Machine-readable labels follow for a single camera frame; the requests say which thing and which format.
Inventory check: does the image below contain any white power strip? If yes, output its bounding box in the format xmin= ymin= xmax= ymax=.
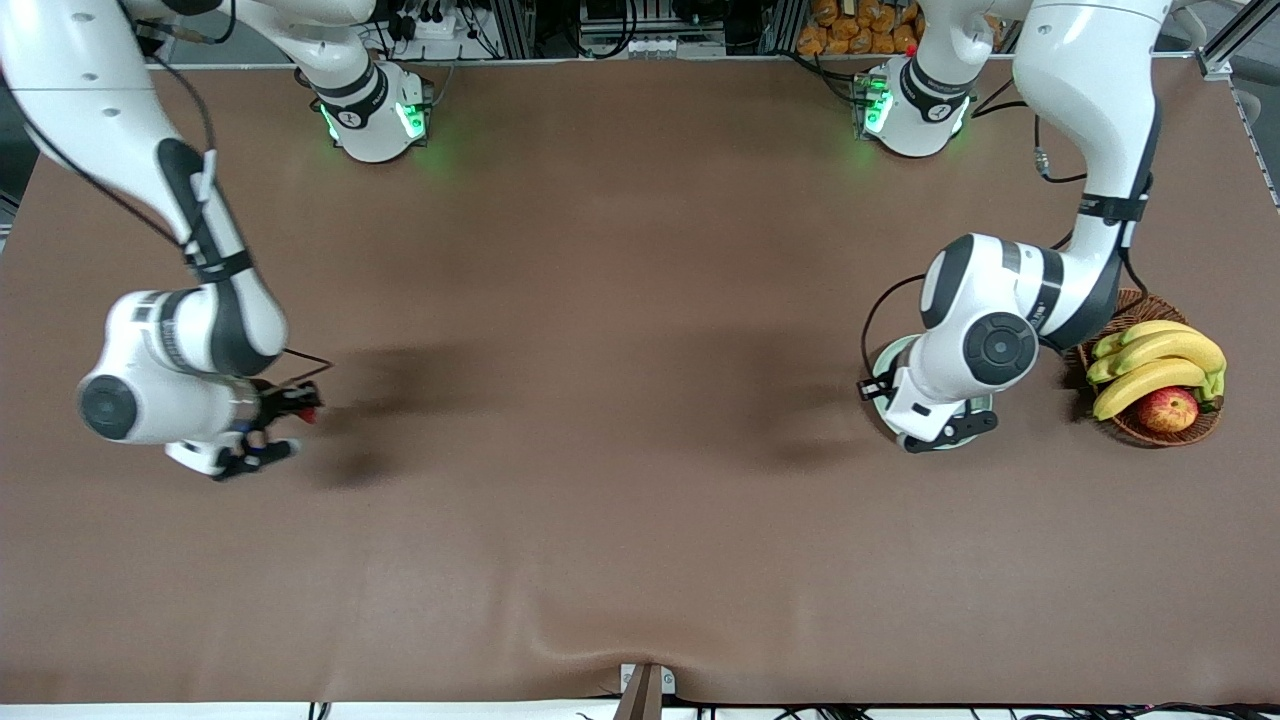
xmin=400 ymin=8 xmax=459 ymax=43

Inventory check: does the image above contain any yellow banana bunch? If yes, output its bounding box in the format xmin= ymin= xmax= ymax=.
xmin=1086 ymin=320 xmax=1228 ymax=422

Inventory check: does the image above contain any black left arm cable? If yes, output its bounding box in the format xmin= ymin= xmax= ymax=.
xmin=862 ymin=75 xmax=1151 ymax=386

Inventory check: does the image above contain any red apple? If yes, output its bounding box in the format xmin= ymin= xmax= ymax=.
xmin=1136 ymin=386 xmax=1200 ymax=434

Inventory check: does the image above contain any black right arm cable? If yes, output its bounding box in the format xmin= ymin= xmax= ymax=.
xmin=120 ymin=0 xmax=336 ymax=389

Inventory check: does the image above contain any aluminium frame profile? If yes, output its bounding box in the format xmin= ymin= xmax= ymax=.
xmin=1195 ymin=0 xmax=1280 ymax=81

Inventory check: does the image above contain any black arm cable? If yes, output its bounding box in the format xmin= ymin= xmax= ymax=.
xmin=120 ymin=0 xmax=336 ymax=389
xmin=862 ymin=75 xmax=1151 ymax=386

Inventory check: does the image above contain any brown wicker basket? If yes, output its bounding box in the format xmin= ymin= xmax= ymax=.
xmin=1076 ymin=290 xmax=1223 ymax=447

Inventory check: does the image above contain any pale green round plate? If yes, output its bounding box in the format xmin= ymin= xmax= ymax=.
xmin=870 ymin=334 xmax=996 ymax=451

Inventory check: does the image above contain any orange snack bag pile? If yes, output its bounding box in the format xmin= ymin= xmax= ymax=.
xmin=797 ymin=0 xmax=926 ymax=57

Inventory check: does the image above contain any white terminal strip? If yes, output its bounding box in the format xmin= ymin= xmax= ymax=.
xmin=618 ymin=36 xmax=728 ymax=58

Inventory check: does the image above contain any brown table mat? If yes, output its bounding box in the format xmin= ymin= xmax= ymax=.
xmin=0 ymin=55 xmax=1280 ymax=706

